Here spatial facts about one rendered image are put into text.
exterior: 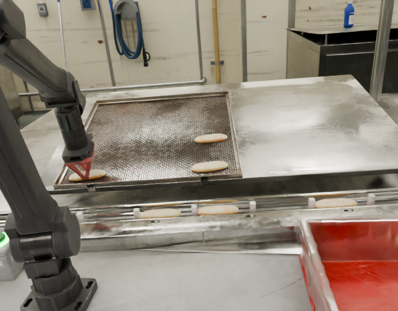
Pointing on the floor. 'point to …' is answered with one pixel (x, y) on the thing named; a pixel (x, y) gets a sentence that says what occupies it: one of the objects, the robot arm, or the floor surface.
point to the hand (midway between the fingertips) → (86, 173)
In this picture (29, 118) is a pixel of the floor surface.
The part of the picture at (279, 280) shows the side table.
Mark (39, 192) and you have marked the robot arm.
